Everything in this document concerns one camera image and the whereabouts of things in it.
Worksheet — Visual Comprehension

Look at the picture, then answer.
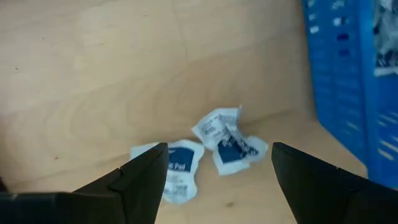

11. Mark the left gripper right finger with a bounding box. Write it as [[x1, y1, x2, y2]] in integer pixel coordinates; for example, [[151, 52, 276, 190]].
[[271, 142, 398, 224]]

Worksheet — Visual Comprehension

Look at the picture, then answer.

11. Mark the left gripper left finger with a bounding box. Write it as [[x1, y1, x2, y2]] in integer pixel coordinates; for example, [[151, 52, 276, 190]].
[[74, 142, 169, 224]]

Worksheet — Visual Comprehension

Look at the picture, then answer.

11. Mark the white blue prep pad packet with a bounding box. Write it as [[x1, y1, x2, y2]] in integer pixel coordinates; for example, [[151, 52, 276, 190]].
[[129, 139, 206, 205], [191, 105, 269, 177], [373, 0, 398, 35], [374, 33, 398, 78]]

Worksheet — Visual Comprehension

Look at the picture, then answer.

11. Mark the blue plastic basket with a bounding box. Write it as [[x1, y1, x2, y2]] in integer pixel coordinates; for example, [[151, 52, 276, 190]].
[[300, 0, 398, 191]]

